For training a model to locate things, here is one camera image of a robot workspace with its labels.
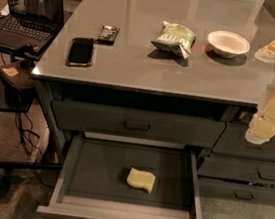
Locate yellow sponge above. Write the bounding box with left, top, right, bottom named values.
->
left=126, top=167, right=156, bottom=194

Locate grey right top drawer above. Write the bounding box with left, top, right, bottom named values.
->
left=213, top=123, right=275, bottom=162

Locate grey right middle drawer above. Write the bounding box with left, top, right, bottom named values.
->
left=198, top=156, right=275, bottom=185

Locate grey right bottom drawer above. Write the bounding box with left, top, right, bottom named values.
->
left=198, top=178, right=275, bottom=205

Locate open grey middle drawer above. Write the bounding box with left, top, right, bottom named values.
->
left=37, top=134, right=202, bottom=219

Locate white paper bowl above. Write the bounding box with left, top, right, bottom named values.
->
left=207, top=30, right=251, bottom=58

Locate green chip bag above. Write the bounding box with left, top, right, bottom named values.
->
left=151, top=21, right=196, bottom=59

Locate small black remote device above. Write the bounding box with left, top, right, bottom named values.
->
left=97, top=25, right=120, bottom=45

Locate black smartphone brown case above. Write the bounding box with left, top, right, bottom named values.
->
left=66, top=37, right=94, bottom=67

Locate black open laptop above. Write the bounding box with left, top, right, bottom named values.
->
left=0, top=0, right=64, bottom=56

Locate black laptop stand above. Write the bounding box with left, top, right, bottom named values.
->
left=0, top=42, right=78, bottom=186

